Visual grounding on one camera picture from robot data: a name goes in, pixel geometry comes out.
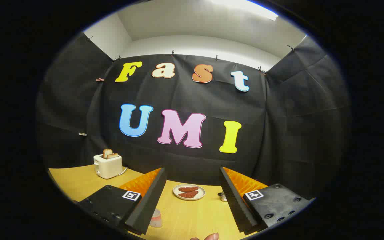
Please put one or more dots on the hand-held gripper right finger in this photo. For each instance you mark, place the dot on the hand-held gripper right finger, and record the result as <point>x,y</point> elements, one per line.
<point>237,203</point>

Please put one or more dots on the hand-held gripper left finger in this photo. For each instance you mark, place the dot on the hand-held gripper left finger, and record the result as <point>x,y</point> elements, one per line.
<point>148,203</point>

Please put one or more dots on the clear juice bottle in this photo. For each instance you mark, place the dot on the clear juice bottle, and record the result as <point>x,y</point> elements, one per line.
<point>156,219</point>

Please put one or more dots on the white round plate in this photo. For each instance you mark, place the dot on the white round plate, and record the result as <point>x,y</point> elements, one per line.
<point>202,191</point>

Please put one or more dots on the brown meat patty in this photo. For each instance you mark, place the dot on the brown meat patty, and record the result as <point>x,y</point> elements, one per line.
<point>188,195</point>
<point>188,189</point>

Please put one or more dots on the wooden table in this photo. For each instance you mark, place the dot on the wooden table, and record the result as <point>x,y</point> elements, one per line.
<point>192,216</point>

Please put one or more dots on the cream toaster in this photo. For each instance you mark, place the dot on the cream toaster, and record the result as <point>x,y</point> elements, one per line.
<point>108,168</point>

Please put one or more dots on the toast slice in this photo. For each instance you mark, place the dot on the toast slice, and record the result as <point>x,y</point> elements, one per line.
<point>107,152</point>
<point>112,155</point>

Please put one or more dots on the black backdrop cloth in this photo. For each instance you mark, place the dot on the black backdrop cloth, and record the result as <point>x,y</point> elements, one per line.
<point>278,133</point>

